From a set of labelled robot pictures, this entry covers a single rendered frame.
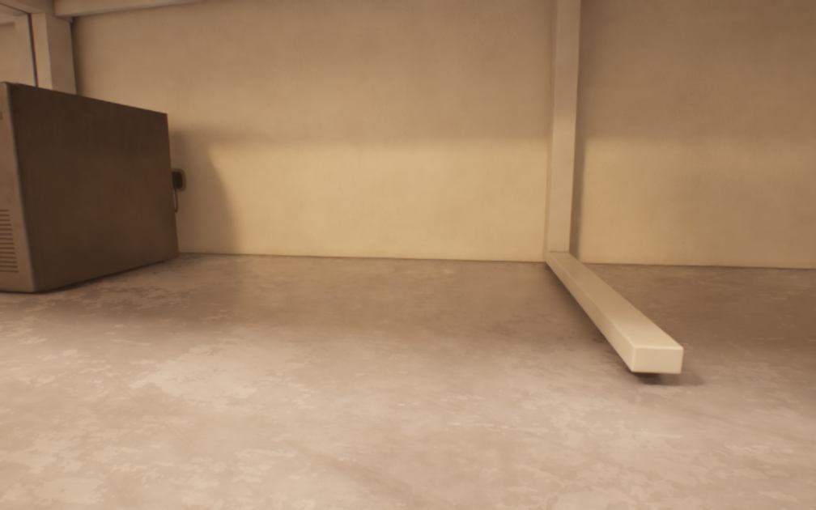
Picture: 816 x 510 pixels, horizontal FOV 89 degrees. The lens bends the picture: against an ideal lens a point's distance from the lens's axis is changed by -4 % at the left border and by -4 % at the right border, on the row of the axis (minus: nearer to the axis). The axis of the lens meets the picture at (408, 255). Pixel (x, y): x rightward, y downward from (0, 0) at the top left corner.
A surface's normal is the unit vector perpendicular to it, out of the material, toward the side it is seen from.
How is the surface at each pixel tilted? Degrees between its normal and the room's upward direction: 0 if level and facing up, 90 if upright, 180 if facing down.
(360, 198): 90
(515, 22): 90
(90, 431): 0
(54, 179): 90
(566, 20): 90
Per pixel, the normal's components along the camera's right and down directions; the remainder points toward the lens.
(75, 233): 0.99, 0.03
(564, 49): -0.17, 0.17
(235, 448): 0.00, -0.99
